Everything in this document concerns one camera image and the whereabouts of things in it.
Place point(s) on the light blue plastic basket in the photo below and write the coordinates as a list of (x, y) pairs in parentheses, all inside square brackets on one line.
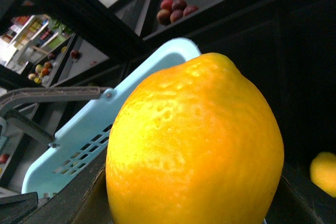
[(86, 134)]

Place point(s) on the dark red plum pile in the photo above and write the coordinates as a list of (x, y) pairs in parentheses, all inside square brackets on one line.
[(174, 10)]

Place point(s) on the yellow lemon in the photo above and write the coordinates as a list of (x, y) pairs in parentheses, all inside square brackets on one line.
[(195, 143), (322, 172)]

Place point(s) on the brown basket handle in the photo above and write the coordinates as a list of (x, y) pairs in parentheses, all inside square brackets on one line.
[(42, 95)]

